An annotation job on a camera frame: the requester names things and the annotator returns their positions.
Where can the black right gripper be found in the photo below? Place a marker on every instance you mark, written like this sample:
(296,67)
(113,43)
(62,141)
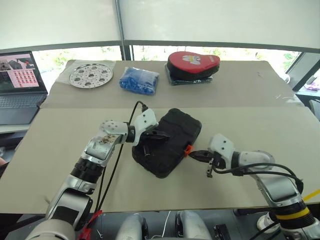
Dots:
(211,162)

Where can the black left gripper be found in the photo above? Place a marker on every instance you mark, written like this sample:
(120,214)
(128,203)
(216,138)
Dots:
(150,133)

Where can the black plastic tool case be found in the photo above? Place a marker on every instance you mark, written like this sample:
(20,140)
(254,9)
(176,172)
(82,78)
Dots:
(175,130)

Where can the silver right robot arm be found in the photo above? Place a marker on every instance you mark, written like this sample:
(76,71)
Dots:
(277,187)

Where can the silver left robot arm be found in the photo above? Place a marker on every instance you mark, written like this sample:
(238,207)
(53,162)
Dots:
(100,147)

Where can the orange case latch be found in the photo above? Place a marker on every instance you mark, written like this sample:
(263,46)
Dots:
(187,150)

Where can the small black cylindrical tool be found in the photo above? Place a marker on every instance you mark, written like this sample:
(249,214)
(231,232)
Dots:
(146,150)

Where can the red black padded case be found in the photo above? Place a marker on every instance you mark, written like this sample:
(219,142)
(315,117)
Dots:
(190,61)

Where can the blue plastic bag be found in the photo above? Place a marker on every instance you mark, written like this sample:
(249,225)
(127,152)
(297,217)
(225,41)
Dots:
(137,80)

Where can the dark green flat package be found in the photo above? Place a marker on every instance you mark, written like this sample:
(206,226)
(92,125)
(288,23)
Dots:
(190,82)

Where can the grey rounded shell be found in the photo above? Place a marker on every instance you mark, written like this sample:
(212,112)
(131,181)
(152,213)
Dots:
(132,227)
(192,225)

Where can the black box with buttons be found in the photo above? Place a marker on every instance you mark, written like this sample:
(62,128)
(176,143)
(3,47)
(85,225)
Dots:
(222,232)

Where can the perforated steel steamer plate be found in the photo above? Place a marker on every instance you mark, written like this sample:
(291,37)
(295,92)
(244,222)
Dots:
(90,75)

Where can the white round object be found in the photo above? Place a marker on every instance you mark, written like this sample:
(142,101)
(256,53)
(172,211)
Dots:
(265,222)

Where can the purple cloth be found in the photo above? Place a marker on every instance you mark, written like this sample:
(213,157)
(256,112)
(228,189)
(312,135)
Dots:
(313,87)

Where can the white roller blind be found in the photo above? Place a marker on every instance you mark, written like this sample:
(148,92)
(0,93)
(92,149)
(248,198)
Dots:
(220,20)
(57,20)

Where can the grey laptop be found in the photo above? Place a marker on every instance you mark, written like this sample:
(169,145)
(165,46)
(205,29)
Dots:
(20,100)

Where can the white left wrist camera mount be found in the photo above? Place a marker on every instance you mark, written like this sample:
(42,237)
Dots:
(145,120)

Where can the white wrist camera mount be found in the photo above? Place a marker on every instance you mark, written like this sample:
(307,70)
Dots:
(222,146)
(145,120)

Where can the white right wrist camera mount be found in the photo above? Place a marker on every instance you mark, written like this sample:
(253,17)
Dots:
(222,146)

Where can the dark slanted window frame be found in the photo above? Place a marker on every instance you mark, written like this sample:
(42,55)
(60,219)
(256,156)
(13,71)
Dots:
(298,72)

